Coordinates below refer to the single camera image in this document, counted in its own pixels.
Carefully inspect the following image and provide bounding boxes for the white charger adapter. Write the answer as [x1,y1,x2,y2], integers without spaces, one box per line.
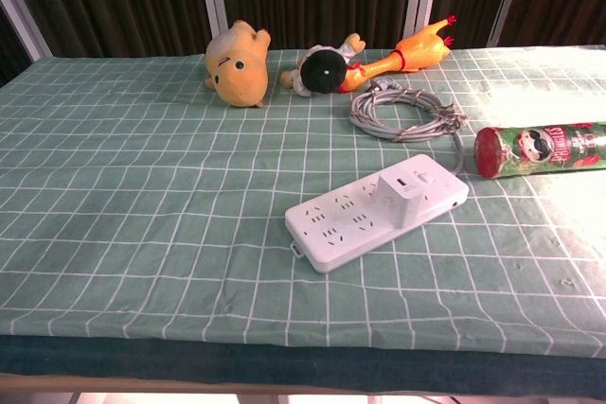
[373,172,427,230]

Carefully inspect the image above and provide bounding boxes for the white power strip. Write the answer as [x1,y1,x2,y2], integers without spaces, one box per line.
[284,153,471,274]

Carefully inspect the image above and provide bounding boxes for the black-headed plush doll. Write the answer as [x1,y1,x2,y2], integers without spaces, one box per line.
[280,32,367,97]

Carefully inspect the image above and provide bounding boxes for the green checkered tablecloth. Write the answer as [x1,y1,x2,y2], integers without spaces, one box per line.
[0,45,606,360]

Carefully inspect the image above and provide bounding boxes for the yellow plush toy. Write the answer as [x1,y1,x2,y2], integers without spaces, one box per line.
[204,19,272,110]

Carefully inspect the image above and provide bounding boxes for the orange rubber chicken toy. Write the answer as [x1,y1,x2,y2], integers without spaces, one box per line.
[337,15,458,94]

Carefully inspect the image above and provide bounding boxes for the green Pringles can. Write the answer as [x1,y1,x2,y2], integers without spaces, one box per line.
[474,122,606,182]

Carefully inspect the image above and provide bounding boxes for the white cable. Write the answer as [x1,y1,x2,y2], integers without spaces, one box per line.
[348,78,471,175]

